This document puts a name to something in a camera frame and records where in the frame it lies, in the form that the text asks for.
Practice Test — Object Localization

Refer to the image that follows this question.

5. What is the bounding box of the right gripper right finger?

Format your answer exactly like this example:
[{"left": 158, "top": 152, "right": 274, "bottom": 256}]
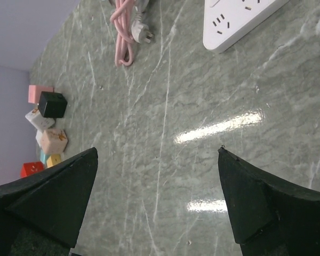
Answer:
[{"left": 218, "top": 147, "right": 320, "bottom": 255}]

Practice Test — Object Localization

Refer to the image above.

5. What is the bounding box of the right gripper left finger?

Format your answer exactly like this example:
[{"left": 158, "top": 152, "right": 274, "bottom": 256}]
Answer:
[{"left": 0, "top": 147, "right": 98, "bottom": 255}]

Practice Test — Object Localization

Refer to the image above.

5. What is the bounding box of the pink power strip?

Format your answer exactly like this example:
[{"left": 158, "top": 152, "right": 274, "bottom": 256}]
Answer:
[{"left": 110, "top": 0, "right": 135, "bottom": 67}]

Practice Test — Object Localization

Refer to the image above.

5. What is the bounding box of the yellow charger plug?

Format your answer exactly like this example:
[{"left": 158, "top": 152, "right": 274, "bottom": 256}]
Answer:
[{"left": 46, "top": 154, "right": 62, "bottom": 168}]

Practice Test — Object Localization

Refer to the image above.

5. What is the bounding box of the white cartoon charger plug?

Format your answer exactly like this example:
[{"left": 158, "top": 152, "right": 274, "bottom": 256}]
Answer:
[{"left": 25, "top": 108, "right": 55, "bottom": 132}]

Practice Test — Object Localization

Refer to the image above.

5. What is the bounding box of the white triangular power strip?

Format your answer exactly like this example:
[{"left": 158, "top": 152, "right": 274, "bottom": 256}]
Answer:
[{"left": 203, "top": 0, "right": 288, "bottom": 53}]

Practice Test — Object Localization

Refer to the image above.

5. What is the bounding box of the pink cube socket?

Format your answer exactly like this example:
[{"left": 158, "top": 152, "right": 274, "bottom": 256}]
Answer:
[{"left": 28, "top": 85, "right": 54, "bottom": 104}]

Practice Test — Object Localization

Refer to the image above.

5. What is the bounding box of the black cube plug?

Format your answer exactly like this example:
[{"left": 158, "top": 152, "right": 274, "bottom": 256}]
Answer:
[{"left": 38, "top": 91, "right": 68, "bottom": 118}]

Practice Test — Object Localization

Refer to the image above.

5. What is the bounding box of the teal charger plug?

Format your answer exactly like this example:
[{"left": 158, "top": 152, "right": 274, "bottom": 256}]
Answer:
[{"left": 39, "top": 149, "right": 50, "bottom": 165}]

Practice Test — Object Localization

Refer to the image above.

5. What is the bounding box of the peach cartoon charger plug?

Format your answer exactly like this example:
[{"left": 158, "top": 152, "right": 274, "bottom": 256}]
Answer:
[{"left": 41, "top": 128, "right": 68, "bottom": 155}]

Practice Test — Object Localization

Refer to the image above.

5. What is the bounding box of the red cube socket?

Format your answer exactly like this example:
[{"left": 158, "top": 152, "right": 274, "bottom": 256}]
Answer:
[{"left": 20, "top": 161, "right": 45, "bottom": 178}]

